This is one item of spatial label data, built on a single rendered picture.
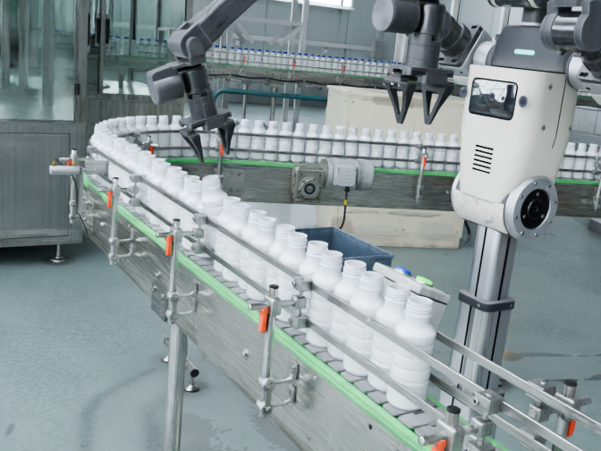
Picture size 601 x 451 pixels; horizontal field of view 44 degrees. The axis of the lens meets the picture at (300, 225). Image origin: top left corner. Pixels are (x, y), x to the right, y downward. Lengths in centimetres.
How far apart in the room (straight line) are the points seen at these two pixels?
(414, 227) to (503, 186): 421
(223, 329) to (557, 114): 88
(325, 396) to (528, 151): 78
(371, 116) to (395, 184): 234
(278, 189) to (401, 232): 281
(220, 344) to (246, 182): 165
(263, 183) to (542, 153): 166
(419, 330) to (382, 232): 479
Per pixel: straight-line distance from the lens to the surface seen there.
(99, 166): 241
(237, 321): 151
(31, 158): 469
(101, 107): 673
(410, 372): 111
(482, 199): 180
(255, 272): 147
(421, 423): 111
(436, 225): 601
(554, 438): 91
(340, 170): 308
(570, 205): 376
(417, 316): 108
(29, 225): 478
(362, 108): 562
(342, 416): 121
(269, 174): 319
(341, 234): 233
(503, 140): 175
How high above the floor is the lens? 151
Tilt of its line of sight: 14 degrees down
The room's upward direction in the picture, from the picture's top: 6 degrees clockwise
